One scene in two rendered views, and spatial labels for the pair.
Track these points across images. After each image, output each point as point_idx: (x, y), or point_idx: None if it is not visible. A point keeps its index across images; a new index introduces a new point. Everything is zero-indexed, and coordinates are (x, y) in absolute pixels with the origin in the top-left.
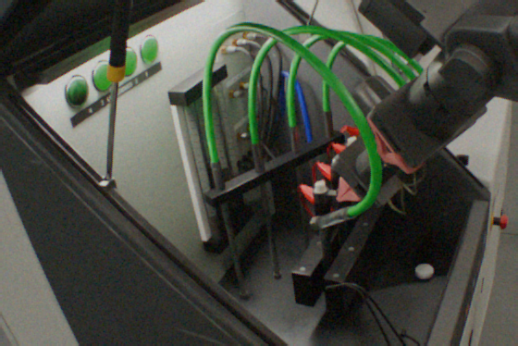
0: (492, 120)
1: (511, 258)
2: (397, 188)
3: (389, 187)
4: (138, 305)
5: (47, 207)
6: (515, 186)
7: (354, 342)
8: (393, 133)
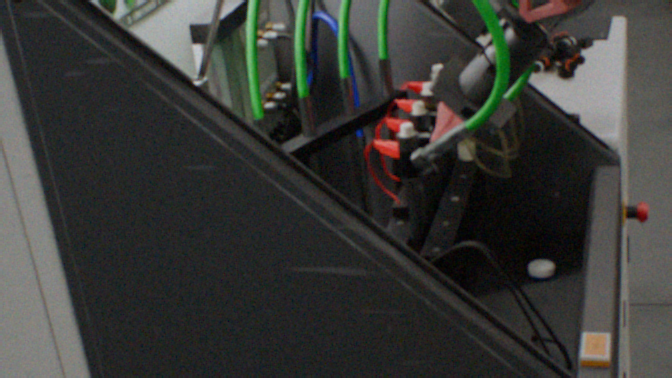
0: (604, 76)
1: (652, 339)
2: (511, 111)
3: (502, 110)
4: (232, 250)
5: (103, 129)
6: (637, 235)
7: None
8: None
